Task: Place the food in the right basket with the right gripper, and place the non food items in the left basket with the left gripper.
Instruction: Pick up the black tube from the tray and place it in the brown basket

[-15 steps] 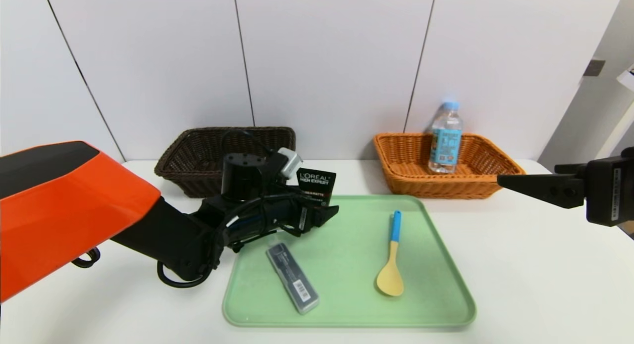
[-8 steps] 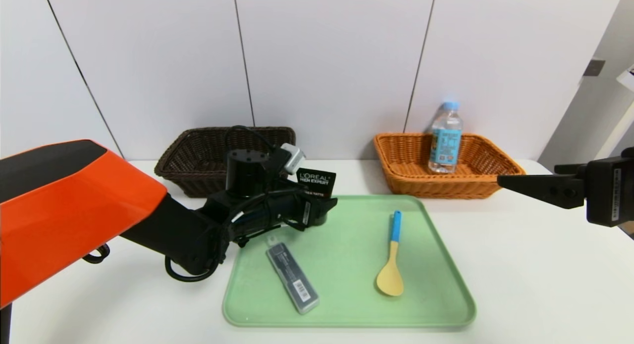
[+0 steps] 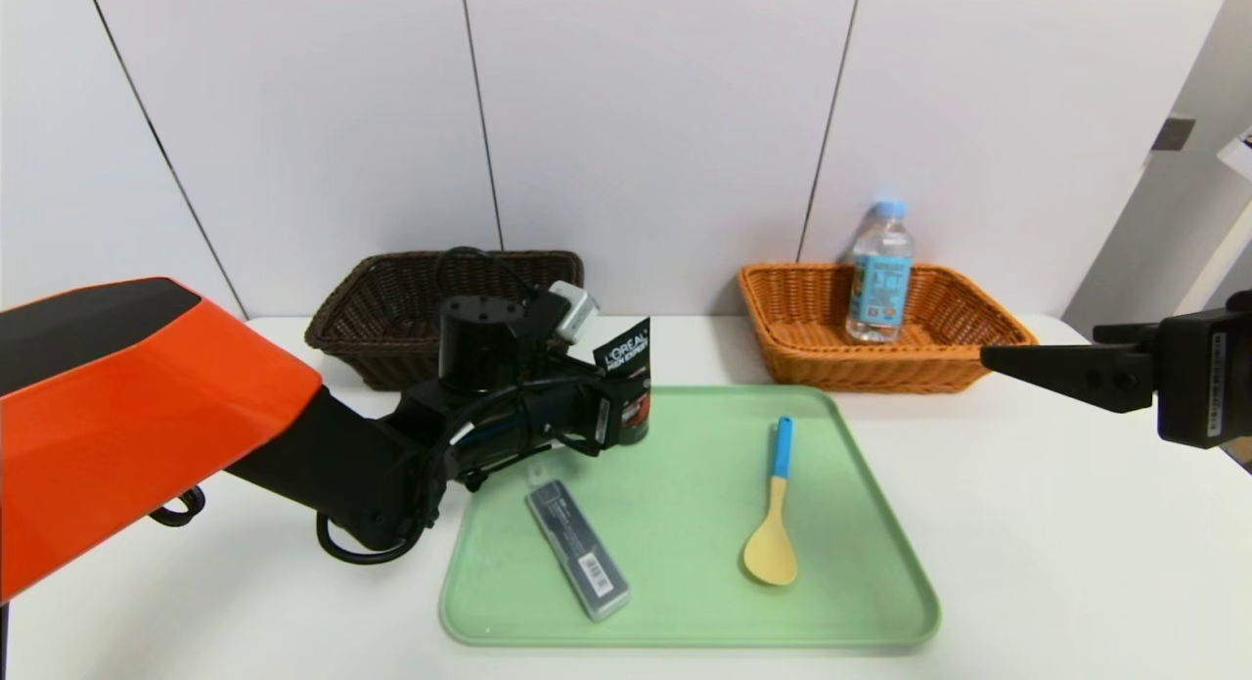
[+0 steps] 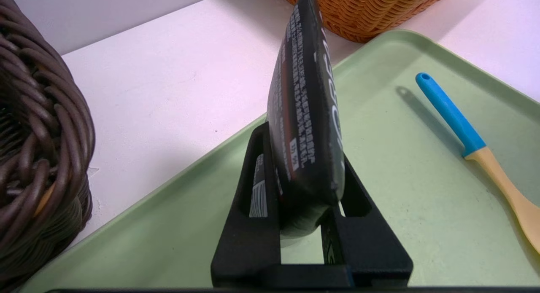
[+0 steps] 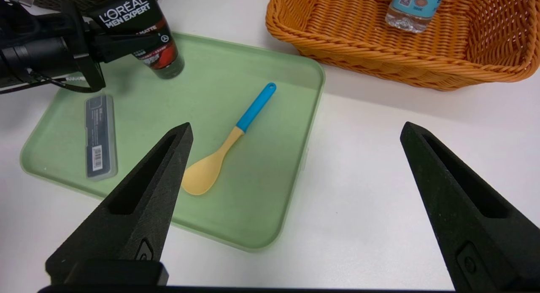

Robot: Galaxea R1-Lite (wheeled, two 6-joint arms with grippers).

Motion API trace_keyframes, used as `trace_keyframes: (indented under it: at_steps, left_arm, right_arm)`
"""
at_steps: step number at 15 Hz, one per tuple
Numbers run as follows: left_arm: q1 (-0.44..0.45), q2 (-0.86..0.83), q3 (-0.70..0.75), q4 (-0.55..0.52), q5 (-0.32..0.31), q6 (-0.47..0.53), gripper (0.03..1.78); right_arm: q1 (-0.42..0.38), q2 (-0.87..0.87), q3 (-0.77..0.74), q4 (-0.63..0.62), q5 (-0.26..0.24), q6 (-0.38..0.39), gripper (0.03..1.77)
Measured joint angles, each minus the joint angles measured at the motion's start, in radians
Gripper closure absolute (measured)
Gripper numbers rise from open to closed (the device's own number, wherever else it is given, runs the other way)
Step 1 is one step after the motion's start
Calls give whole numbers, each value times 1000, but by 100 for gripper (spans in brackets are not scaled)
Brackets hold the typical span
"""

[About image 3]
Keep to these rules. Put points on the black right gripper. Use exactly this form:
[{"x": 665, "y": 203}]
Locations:
[{"x": 1201, "y": 379}]

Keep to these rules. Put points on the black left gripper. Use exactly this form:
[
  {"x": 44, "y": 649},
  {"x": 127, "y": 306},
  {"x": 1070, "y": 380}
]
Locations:
[{"x": 591, "y": 418}]

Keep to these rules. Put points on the clear water bottle blue cap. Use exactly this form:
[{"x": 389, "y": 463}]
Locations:
[{"x": 878, "y": 279}]

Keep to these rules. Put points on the grey wall plate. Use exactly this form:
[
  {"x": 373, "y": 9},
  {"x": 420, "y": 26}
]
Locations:
[{"x": 1174, "y": 135}]

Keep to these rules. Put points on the orange wicker basket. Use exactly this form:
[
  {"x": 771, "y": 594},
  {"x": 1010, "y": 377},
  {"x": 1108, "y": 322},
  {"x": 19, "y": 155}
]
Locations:
[{"x": 802, "y": 318}]

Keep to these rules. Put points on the grey clear plastic case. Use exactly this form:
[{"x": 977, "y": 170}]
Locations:
[{"x": 577, "y": 548}]

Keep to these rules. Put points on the dark brown wicker basket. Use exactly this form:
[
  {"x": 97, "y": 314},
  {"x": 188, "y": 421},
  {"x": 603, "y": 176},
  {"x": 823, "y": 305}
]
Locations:
[{"x": 381, "y": 298}]

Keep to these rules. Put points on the black face wash tube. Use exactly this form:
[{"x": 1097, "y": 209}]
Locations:
[{"x": 626, "y": 352}]

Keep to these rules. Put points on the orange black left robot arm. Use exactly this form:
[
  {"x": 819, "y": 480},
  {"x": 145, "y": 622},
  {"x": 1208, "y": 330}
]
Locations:
[{"x": 147, "y": 416}]

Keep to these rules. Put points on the light green plastic tray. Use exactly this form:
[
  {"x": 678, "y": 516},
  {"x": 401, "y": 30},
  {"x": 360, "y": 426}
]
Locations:
[{"x": 685, "y": 523}]

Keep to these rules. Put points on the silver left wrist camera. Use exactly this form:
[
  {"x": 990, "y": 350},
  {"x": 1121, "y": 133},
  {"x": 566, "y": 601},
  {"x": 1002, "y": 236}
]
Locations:
[{"x": 572, "y": 308}]

